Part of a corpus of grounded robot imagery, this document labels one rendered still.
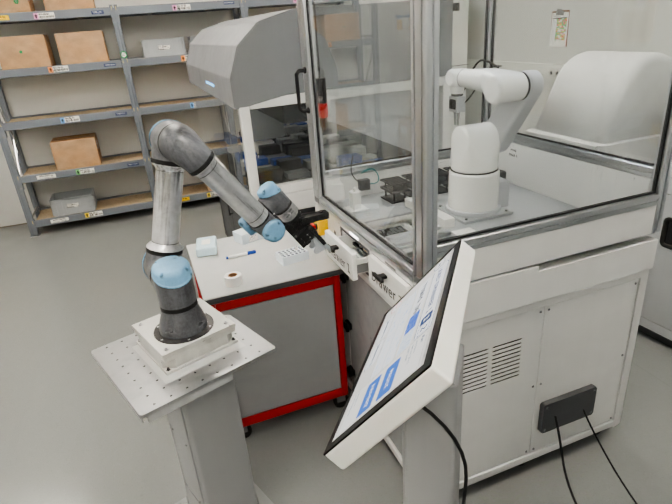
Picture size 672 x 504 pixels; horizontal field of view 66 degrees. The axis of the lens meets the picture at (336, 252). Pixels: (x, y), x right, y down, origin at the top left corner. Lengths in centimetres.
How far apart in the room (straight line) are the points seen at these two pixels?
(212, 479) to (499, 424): 105
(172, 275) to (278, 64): 135
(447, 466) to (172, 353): 87
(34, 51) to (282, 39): 336
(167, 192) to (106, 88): 436
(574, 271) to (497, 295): 31
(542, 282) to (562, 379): 48
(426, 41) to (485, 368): 109
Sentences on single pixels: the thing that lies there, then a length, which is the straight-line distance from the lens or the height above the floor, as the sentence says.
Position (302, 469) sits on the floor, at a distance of 235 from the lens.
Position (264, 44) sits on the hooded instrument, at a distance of 261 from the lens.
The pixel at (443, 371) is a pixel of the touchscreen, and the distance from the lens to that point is 85.
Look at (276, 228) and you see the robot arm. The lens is 169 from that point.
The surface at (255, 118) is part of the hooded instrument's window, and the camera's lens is 264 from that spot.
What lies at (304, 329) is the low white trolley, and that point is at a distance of 226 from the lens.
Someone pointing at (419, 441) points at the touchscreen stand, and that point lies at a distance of 120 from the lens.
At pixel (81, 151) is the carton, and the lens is 567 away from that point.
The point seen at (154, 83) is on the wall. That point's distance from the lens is 600.
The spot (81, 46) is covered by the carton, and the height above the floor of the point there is 168.
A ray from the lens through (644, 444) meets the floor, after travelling 264.
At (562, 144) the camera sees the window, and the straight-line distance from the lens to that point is 172.
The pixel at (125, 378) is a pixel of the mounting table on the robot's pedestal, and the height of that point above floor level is 76.
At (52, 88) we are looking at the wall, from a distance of 605.
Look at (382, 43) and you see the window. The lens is 163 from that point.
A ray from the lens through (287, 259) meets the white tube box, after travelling 223.
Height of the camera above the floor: 170
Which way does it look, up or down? 24 degrees down
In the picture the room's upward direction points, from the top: 4 degrees counter-clockwise
